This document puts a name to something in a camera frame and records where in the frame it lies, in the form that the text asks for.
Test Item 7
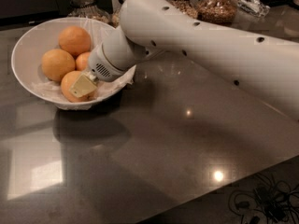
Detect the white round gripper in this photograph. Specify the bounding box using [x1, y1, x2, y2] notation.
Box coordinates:
[69, 42, 125, 98]

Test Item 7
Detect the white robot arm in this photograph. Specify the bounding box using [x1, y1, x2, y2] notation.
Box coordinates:
[70, 0, 299, 121]

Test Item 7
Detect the orange at bowl back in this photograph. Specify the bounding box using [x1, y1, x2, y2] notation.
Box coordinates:
[58, 26, 92, 57]

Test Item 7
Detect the white ceramic bowl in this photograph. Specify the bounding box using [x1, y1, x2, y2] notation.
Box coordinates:
[10, 17, 137, 111]

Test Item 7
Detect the clear plastic bowl liner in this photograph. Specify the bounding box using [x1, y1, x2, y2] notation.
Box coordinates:
[30, 18, 135, 110]

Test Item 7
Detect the small orange at centre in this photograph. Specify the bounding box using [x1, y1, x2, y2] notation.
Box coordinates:
[76, 52, 90, 71]

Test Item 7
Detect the glass jar far left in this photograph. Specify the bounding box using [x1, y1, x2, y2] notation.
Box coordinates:
[68, 0, 110, 23]

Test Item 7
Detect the dark cabinet at back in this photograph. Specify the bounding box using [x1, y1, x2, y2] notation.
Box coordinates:
[0, 0, 71, 20]

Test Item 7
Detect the glass jar of nuts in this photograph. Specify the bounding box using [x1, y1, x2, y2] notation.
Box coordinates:
[196, 0, 237, 24]

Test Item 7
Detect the clear plastic wrapped packet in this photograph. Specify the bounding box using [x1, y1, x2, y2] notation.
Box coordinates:
[235, 0, 270, 17]

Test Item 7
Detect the black cable tangle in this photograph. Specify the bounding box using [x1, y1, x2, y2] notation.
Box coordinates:
[228, 173, 299, 224]

